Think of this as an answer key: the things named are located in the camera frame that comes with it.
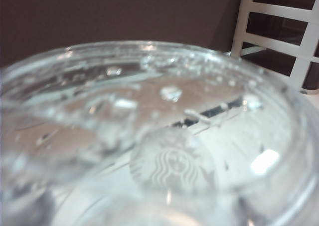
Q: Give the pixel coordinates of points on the brown fabric desk partition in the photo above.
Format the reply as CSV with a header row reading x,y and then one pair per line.
x,y
99,16

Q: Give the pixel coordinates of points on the clear plastic coffee cup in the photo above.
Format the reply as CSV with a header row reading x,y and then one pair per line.
x,y
174,136

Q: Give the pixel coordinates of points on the white drawer organizer frame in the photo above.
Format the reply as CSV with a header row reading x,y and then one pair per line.
x,y
274,12

